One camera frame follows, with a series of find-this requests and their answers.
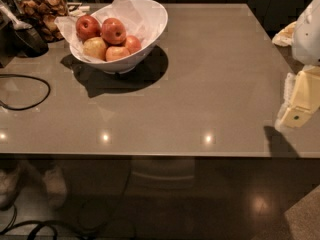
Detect orange-red apple front centre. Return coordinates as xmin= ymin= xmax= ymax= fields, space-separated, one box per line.
xmin=106 ymin=46 xmax=130 ymax=62

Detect black cables on floor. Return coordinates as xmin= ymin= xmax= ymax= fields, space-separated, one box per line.
xmin=0 ymin=203 xmax=101 ymax=240

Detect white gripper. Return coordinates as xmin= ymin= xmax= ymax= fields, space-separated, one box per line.
xmin=275 ymin=0 xmax=320 ymax=130

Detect black cable on table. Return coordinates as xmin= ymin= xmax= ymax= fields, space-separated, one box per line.
xmin=0 ymin=73 xmax=52 ymax=112

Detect yellow-red apple front left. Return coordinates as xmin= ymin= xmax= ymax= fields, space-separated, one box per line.
xmin=83 ymin=37 xmax=108 ymax=61

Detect white shoe right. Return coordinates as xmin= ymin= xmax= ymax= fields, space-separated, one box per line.
xmin=43 ymin=166 xmax=68 ymax=208

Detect red apple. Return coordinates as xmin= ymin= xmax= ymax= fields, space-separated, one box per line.
xmin=76 ymin=15 xmax=100 ymax=41
xmin=101 ymin=18 xmax=126 ymax=45
xmin=123 ymin=35 xmax=142 ymax=54

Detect black round appliance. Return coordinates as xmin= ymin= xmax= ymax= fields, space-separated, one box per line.
xmin=14 ymin=28 xmax=49 ymax=58

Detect cream cloth at table edge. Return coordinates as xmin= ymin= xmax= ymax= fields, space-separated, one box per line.
xmin=272 ymin=22 xmax=296 ymax=47

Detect white oval bowl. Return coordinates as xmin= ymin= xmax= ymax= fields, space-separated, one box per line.
xmin=69 ymin=0 xmax=168 ymax=74

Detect glass jar of dried chips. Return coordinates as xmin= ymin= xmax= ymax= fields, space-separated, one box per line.
xmin=14 ymin=0 xmax=68 ymax=42

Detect white tissue paper liner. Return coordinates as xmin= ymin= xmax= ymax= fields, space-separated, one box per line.
xmin=54 ymin=0 xmax=150 ymax=63

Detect white spoon handle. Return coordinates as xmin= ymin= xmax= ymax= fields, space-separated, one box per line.
xmin=0 ymin=0 xmax=32 ymax=30

